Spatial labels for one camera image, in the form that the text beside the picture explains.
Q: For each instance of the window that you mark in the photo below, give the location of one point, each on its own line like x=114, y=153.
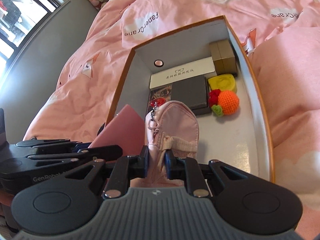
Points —
x=20, y=19

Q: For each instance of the orange cardboard storage box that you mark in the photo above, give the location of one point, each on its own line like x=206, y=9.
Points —
x=243, y=139

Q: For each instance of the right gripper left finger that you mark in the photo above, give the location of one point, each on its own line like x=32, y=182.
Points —
x=126, y=169

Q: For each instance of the red orange crochet fruit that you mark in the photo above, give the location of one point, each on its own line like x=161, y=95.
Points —
x=223, y=102

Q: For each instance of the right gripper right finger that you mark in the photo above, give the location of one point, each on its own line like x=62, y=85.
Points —
x=189, y=171

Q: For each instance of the pink printed duvet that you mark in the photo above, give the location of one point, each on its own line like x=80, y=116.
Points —
x=281, y=39

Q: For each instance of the yellow round case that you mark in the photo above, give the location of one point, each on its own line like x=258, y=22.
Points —
x=223, y=82

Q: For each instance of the pink wallet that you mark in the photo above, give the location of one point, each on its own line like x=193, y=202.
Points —
x=126, y=129

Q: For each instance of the dark grey box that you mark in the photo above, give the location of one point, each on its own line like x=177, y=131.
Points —
x=193, y=92

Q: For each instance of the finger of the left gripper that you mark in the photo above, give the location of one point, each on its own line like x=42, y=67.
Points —
x=112, y=152
x=35, y=142

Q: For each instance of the cream glasses case box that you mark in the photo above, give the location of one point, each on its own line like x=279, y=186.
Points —
x=203, y=67

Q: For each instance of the pink fabric pouch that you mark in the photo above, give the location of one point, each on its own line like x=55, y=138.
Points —
x=172, y=127

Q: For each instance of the olive brown small box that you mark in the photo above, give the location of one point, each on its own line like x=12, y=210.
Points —
x=223, y=57

